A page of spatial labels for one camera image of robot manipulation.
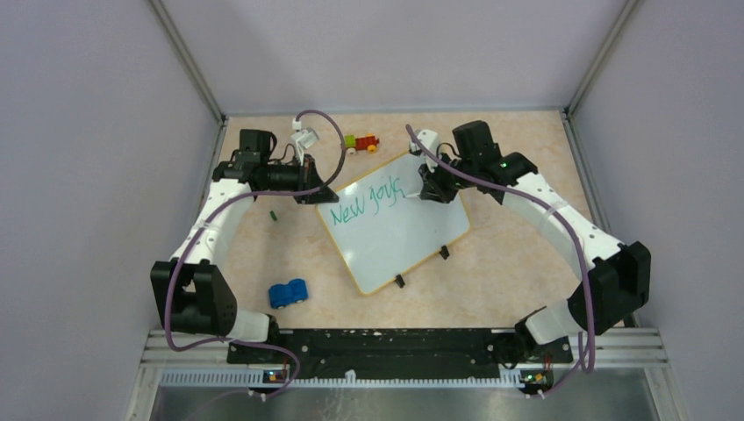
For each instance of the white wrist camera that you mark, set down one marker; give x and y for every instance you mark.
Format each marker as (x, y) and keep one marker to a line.
(430, 140)
(303, 138)

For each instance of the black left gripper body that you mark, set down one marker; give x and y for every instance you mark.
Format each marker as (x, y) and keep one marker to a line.
(302, 175)

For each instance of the blue toy car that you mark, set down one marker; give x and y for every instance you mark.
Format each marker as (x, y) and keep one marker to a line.
(282, 295)

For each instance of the red toy train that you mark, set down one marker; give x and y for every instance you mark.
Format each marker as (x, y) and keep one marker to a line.
(368, 143)

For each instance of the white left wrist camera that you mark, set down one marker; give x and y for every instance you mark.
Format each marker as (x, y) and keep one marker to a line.
(303, 138)

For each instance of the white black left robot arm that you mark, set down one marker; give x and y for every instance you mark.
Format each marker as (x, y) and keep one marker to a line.
(191, 293)

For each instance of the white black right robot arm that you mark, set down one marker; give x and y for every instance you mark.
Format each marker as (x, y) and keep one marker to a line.
(614, 277)

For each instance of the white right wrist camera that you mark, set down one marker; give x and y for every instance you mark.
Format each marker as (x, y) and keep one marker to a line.
(430, 140)

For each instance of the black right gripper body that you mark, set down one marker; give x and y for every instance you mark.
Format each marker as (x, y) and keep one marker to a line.
(445, 177)

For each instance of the aluminium frame rail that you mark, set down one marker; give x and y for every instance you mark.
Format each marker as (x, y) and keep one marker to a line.
(205, 365)

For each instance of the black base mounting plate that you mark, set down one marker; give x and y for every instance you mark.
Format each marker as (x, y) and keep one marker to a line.
(401, 354)

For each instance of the yellow-framed whiteboard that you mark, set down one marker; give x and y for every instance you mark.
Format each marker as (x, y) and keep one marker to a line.
(379, 234)

